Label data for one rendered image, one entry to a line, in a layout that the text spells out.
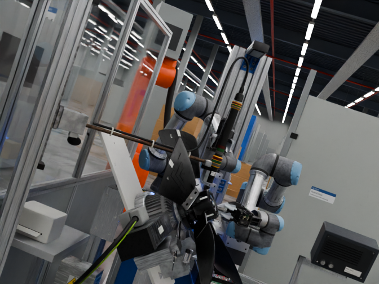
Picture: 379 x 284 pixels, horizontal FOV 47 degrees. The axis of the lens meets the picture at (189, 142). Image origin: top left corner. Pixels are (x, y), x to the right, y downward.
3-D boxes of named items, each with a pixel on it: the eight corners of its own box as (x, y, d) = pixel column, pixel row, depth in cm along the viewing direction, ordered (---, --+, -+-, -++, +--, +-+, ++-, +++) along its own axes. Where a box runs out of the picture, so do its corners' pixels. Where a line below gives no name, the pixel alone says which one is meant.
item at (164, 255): (139, 271, 150) (133, 259, 149) (143, 258, 158) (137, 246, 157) (174, 260, 148) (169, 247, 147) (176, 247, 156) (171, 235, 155)
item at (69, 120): (53, 129, 150) (61, 105, 150) (50, 125, 157) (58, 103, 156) (82, 137, 155) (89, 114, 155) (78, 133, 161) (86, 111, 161)
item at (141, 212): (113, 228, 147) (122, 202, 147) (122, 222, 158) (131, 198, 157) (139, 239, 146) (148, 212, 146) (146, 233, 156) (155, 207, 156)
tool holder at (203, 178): (200, 183, 179) (208, 161, 178) (193, 179, 185) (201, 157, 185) (218, 189, 183) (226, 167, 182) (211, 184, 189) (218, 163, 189)
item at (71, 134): (66, 144, 155) (70, 131, 155) (64, 142, 158) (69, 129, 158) (80, 148, 157) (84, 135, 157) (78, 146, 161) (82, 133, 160)
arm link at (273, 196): (259, 192, 270) (278, 150, 222) (282, 200, 267) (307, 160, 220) (254, 209, 264) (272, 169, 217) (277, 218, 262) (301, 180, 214)
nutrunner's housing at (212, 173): (203, 190, 182) (241, 85, 180) (199, 187, 186) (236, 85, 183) (211, 192, 184) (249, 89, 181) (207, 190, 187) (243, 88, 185)
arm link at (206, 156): (222, 175, 213) (229, 154, 213) (204, 170, 207) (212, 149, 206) (212, 171, 220) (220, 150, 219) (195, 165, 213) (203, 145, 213)
